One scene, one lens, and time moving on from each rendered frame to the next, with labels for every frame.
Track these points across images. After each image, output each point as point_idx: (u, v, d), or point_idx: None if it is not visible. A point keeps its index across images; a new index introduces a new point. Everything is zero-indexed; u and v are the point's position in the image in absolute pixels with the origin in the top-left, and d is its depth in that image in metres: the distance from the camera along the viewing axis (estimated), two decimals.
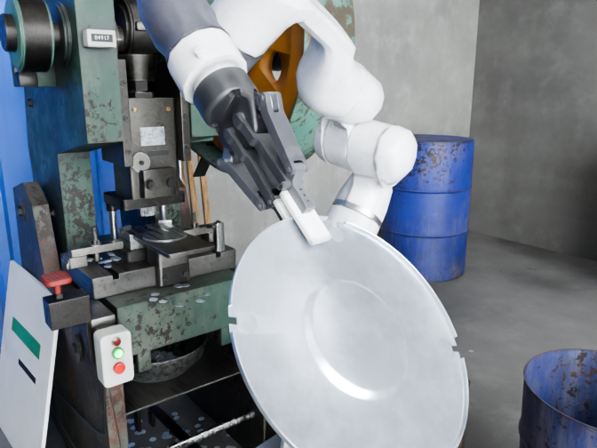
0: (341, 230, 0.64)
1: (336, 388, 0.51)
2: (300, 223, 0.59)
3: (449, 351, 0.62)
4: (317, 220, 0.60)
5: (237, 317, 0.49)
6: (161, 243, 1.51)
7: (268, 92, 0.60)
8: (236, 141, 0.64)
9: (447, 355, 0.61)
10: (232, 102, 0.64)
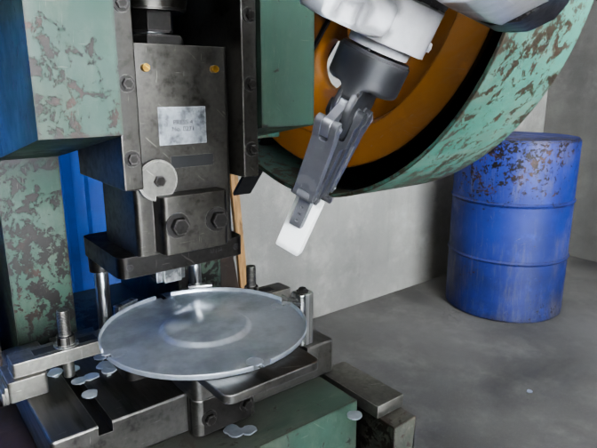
0: (251, 365, 0.67)
1: (210, 308, 0.85)
2: (309, 235, 0.62)
3: (114, 352, 0.71)
4: (292, 226, 0.63)
5: (282, 305, 0.86)
6: None
7: None
8: (355, 132, 0.56)
9: (117, 349, 0.71)
10: None
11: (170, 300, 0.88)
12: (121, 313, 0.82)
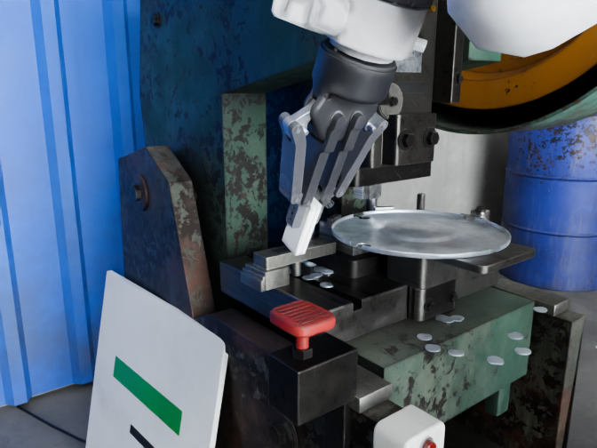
0: (469, 220, 0.98)
1: (378, 232, 0.91)
2: (310, 236, 0.61)
3: (485, 250, 0.81)
4: None
5: None
6: None
7: (383, 121, 0.58)
8: (338, 135, 0.53)
9: (480, 250, 0.81)
10: None
11: None
12: (407, 255, 0.78)
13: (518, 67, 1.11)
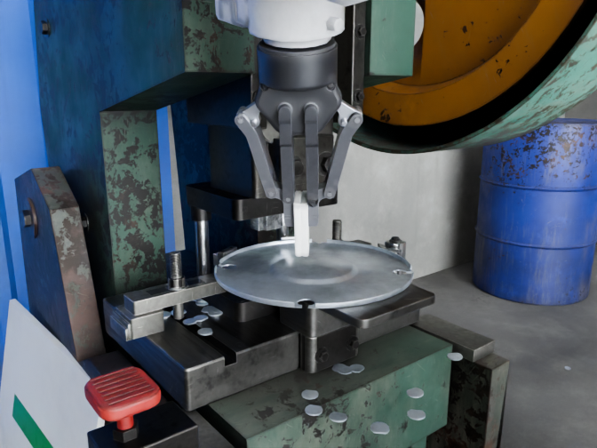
0: None
1: (351, 279, 0.76)
2: (306, 237, 0.60)
3: (322, 244, 0.93)
4: (308, 228, 0.62)
5: None
6: None
7: (362, 116, 0.53)
8: (290, 128, 0.53)
9: (323, 245, 0.92)
10: None
11: None
12: (391, 254, 0.87)
13: (502, 46, 0.91)
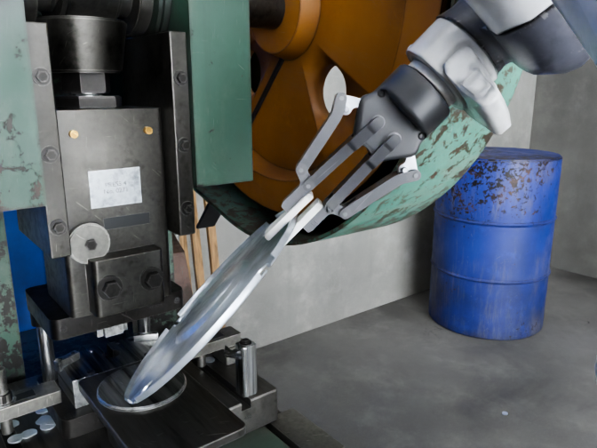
0: None
1: (251, 258, 0.65)
2: (282, 215, 0.63)
3: None
4: (279, 220, 0.60)
5: None
6: (131, 416, 0.71)
7: (338, 93, 0.58)
8: None
9: None
10: None
11: None
12: (238, 251, 0.78)
13: None
